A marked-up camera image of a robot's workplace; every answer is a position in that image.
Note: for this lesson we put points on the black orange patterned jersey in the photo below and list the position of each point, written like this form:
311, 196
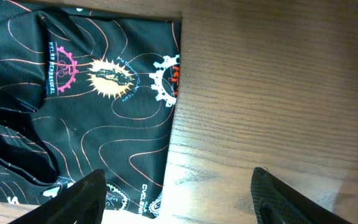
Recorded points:
82, 90

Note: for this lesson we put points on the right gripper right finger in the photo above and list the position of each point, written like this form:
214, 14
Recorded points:
276, 202

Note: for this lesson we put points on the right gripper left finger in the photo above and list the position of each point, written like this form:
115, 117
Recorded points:
83, 203

